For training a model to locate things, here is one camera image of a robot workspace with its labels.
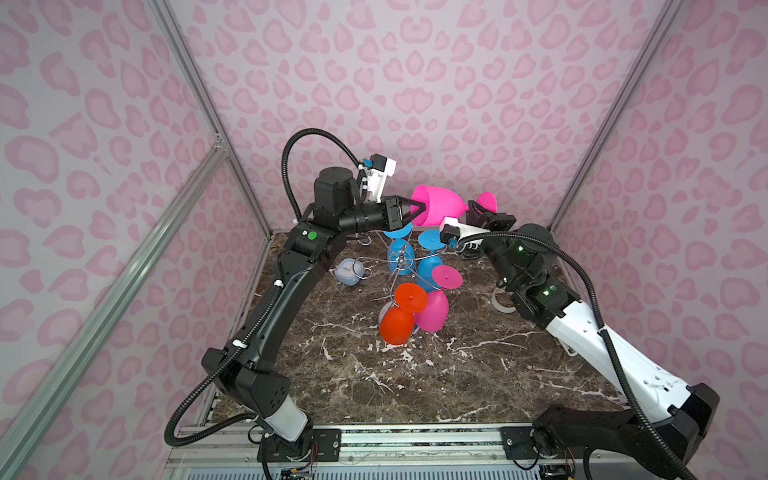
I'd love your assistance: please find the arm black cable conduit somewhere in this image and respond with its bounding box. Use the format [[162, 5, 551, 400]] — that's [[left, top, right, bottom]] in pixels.
[[455, 230, 700, 480], [163, 127, 364, 448]]

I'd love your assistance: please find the grey square timer clock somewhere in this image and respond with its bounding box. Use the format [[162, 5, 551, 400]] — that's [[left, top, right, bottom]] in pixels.
[[333, 258, 366, 287]]

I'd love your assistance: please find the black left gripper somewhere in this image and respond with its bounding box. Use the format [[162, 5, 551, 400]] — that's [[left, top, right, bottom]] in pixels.
[[338, 196, 426, 239]]

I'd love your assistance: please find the blue wine glass right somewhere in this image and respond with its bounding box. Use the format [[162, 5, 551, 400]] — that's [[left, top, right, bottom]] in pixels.
[[416, 230, 445, 293]]

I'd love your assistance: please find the blue wine glass rear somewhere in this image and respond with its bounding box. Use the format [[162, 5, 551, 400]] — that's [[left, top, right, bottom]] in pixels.
[[384, 225, 415, 276]]

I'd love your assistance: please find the red wine glass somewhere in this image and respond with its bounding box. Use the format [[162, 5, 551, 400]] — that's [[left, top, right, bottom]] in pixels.
[[379, 283, 428, 345]]

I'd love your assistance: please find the clear tape roll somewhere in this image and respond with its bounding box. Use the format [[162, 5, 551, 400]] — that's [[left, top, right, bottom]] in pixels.
[[490, 288, 517, 314]]

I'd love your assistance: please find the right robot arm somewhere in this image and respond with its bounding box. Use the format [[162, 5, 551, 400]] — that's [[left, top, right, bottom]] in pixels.
[[458, 201, 720, 479]]

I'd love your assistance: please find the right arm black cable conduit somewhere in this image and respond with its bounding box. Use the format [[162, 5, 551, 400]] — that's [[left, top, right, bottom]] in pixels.
[[455, 230, 700, 480]]

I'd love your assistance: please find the chrome wire wine glass rack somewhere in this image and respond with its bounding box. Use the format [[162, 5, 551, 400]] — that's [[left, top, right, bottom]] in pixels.
[[353, 230, 448, 337]]

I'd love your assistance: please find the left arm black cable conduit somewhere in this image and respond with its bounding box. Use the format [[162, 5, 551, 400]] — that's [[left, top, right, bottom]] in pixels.
[[163, 127, 364, 448]]

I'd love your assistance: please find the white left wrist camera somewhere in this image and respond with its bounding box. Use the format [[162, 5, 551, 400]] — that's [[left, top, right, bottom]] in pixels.
[[361, 154, 397, 203]]

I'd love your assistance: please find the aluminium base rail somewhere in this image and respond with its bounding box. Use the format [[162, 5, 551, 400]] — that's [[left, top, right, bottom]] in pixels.
[[161, 423, 652, 479]]

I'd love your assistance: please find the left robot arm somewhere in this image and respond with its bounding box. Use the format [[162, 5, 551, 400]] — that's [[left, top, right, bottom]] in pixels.
[[202, 167, 426, 460]]

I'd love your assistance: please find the magenta wine glass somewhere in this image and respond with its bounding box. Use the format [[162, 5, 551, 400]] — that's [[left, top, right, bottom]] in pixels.
[[411, 185, 498, 227], [415, 265, 463, 333]]

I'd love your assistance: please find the blue wine glass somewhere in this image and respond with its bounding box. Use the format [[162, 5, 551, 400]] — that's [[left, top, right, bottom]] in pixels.
[[384, 225, 415, 276], [416, 230, 445, 293]]

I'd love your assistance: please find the aluminium frame bar left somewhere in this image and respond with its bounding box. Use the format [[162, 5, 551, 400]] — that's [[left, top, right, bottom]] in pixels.
[[1, 144, 229, 479]]

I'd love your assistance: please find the aluminium frame post right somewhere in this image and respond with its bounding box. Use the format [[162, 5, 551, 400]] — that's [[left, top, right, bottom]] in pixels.
[[549, 0, 690, 233]]

